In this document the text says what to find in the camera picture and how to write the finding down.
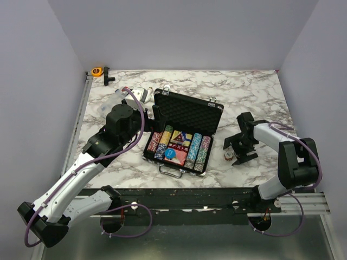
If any red playing card deck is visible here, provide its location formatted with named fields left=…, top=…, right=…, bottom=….
left=164, top=150, right=187, bottom=166

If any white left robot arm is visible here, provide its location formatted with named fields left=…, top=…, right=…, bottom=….
left=17, top=104, right=167, bottom=248

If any blue small blind button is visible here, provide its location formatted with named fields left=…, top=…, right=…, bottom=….
left=164, top=148, right=176, bottom=160

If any orange tape measure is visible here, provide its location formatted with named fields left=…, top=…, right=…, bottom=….
left=91, top=67, right=104, bottom=77

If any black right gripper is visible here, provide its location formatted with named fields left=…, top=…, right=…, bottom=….
left=224, top=133, right=258, bottom=165

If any clear plastic organizer box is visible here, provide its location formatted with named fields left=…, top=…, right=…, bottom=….
left=97, top=89, right=125, bottom=117

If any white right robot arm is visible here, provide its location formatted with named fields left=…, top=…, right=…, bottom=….
left=223, top=112, right=323, bottom=212

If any white red poker chip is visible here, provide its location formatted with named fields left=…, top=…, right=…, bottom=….
left=224, top=151, right=234, bottom=161

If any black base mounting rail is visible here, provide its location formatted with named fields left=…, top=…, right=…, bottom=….
left=99, top=186, right=281, bottom=226

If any black T-shaped tool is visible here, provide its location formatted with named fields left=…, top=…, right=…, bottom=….
left=104, top=66, right=115, bottom=86

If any black poker chip case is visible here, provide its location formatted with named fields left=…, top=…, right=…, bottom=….
left=143, top=89, right=224, bottom=177

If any red dice row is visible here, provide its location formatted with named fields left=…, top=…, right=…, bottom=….
left=172, top=144, right=189, bottom=153

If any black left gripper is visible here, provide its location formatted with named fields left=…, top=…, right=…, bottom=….
left=120, top=104, right=167, bottom=146

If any boxed card deck in case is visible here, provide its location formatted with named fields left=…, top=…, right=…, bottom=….
left=170, top=130, right=192, bottom=146

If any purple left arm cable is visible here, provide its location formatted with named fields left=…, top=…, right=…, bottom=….
left=24, top=87, right=154, bottom=248

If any white pipe fitting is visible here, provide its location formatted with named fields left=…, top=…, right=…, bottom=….
left=144, top=87, right=153, bottom=103

